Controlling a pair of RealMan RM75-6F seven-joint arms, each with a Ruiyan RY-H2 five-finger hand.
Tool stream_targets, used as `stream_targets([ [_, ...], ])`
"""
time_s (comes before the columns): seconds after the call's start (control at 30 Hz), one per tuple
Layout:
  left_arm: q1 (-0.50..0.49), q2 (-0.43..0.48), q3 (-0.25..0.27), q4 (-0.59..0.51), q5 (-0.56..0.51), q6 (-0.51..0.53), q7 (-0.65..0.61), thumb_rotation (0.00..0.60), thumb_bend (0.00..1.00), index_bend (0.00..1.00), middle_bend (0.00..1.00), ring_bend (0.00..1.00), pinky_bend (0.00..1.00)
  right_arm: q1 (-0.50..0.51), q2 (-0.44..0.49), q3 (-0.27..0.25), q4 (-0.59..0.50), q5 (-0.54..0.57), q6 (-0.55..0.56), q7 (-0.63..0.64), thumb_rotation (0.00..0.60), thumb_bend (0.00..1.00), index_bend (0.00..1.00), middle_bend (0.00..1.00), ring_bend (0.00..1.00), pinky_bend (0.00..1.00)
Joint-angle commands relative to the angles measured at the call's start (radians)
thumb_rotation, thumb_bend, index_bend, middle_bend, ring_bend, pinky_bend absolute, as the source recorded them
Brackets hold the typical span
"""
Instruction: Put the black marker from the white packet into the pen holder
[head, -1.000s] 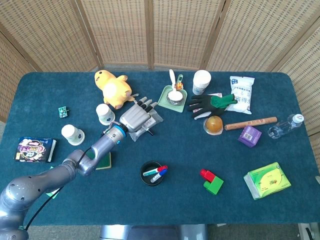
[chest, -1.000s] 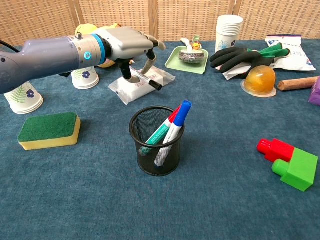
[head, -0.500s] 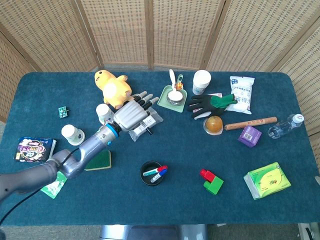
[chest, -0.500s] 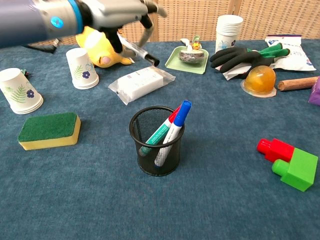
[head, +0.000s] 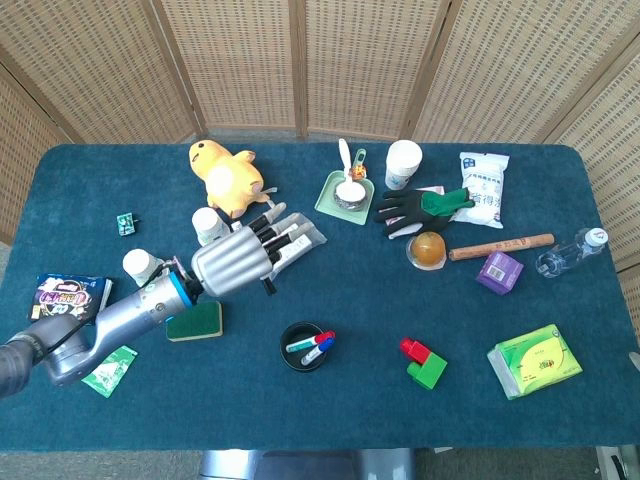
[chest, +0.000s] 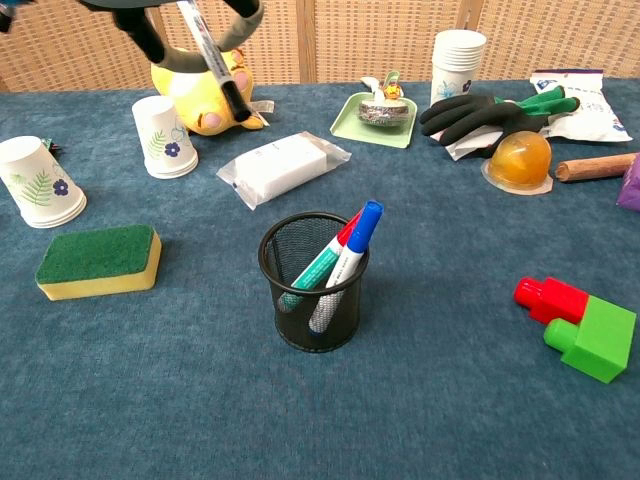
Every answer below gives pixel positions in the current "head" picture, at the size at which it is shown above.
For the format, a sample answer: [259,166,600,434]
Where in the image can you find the brown wooden rolling pin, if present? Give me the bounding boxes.
[448,233,555,262]

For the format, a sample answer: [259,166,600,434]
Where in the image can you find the green toy building block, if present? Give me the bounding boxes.
[406,351,449,391]

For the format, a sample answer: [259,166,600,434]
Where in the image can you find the purple small box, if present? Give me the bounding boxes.
[475,250,525,296]

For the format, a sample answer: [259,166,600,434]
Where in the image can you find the dark snack bag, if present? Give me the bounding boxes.
[30,273,114,327]

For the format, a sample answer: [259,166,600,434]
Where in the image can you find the green handled orange tool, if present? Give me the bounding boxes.
[349,148,370,182]

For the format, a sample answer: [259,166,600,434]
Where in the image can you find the black bowl with markers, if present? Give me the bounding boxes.
[279,321,331,374]

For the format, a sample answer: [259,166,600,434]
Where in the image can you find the green yellow scrub sponge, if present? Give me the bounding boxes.
[165,300,224,343]

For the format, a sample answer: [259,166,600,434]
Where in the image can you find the yellow plush toy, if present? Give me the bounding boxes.
[188,139,279,219]

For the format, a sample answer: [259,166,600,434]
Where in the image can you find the woven rattan folding screen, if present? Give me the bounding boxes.
[0,0,640,274]

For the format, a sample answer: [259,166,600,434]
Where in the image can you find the blue cap marker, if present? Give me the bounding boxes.
[300,337,335,366]

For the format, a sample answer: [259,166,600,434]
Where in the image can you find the white salt bag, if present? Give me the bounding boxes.
[452,152,511,230]

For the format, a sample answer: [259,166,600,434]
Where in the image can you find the tall floral paper cup stack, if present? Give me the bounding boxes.
[384,139,424,191]

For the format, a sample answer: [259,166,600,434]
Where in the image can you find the red cap green marker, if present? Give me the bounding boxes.
[285,330,337,353]

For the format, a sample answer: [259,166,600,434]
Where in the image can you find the green tissue pack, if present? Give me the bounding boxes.
[487,323,584,401]

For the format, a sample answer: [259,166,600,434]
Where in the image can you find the red toy building block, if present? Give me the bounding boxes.
[399,337,431,364]

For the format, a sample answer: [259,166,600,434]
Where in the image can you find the black and green work glove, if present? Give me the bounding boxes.
[373,188,476,239]

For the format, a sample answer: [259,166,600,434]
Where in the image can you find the blue tablecloth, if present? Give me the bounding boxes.
[0,142,640,451]

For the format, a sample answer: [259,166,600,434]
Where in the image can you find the light green dustpan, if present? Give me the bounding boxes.
[314,169,377,225]

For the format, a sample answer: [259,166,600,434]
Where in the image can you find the small white bottle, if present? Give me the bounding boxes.
[191,207,234,247]

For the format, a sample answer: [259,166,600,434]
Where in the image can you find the clear plastic water bottle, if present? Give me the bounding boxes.
[536,227,609,279]

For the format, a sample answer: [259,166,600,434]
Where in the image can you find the orange jelly cup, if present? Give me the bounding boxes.
[405,231,448,272]

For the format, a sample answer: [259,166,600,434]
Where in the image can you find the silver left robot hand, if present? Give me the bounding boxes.
[190,202,314,299]

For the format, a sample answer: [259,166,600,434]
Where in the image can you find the green white sachet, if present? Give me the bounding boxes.
[81,345,139,399]

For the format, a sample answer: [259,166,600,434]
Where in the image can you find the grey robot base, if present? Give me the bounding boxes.
[199,448,416,480]

